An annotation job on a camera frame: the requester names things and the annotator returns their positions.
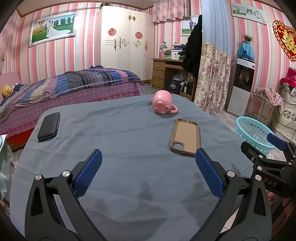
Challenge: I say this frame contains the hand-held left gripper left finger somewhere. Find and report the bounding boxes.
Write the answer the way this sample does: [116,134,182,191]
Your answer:
[25,149,103,241]

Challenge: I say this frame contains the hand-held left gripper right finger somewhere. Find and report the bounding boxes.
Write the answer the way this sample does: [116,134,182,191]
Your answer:
[195,148,272,241]

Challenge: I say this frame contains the black box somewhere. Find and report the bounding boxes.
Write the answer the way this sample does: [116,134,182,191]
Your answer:
[168,79,181,95]

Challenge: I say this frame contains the yellow duck plush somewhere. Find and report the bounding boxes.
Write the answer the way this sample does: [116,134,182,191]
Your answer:
[2,85,13,98]

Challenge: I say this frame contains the grey table cloth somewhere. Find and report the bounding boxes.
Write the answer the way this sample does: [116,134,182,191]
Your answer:
[9,94,253,241]

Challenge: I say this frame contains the white wardrobe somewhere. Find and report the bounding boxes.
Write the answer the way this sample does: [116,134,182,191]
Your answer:
[97,6,155,81]

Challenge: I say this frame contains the teal plastic basket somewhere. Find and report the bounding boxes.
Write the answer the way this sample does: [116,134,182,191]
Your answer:
[235,116,276,156]

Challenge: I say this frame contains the framed wedding photo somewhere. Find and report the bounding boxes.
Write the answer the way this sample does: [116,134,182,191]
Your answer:
[28,11,78,48]

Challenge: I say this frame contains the pink curtain valance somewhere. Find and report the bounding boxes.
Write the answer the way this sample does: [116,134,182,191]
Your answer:
[152,0,191,23]

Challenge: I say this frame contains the red clothes pile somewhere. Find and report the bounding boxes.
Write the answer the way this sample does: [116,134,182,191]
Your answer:
[279,67,296,88]

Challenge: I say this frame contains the small wall photo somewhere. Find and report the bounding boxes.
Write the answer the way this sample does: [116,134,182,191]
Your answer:
[181,16,199,36]

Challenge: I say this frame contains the brown tray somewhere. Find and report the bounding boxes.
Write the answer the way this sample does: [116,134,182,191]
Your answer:
[170,118,201,157]

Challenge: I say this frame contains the pink headboard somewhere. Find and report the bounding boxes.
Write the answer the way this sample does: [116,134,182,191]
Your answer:
[0,71,22,87]

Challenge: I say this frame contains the blue and floral curtain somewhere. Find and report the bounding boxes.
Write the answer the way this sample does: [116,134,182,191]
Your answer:
[194,0,232,114]

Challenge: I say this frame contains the striped purple quilt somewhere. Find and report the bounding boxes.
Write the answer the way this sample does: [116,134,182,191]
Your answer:
[0,65,145,121]

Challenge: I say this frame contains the white floor fan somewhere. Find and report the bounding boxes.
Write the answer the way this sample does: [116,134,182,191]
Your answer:
[172,72,188,81]

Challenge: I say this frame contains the floral covered furniture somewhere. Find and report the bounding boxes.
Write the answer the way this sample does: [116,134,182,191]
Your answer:
[272,85,296,141]

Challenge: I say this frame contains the red heart wall decoration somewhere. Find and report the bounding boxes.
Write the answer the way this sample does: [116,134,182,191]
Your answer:
[272,20,296,62]

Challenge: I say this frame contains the pink clothes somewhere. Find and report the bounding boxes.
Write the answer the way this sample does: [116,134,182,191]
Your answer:
[255,87,284,106]

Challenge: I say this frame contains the bed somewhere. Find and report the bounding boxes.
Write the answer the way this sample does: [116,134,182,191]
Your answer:
[0,65,145,151]

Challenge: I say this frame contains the pink pig mug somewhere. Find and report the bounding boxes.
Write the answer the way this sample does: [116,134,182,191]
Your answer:
[152,90,178,115]

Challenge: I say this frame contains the wooden desk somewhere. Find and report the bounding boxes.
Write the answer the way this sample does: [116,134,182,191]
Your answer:
[151,58,185,89]

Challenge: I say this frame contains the blue cloth cover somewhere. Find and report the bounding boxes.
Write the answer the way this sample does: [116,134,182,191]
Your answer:
[238,43,256,61]

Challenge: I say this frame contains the water dispenser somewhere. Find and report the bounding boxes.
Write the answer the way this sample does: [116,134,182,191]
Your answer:
[227,57,256,117]

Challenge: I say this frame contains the metal wire stand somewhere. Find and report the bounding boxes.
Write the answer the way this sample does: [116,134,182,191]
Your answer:
[248,90,275,127]

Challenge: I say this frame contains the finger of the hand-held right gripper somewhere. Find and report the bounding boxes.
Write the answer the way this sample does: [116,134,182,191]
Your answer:
[240,141,274,168]
[266,133,296,164]

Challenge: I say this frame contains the black hanging coat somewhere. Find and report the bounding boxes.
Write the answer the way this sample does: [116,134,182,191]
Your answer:
[181,14,203,78]

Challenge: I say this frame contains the pale green cloth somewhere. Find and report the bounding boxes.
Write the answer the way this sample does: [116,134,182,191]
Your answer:
[0,136,15,200]

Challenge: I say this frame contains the wall clock poster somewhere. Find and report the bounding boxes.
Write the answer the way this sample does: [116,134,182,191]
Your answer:
[231,3,267,25]

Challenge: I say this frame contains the desk lamp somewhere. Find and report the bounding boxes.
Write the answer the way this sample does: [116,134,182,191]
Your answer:
[158,42,168,59]

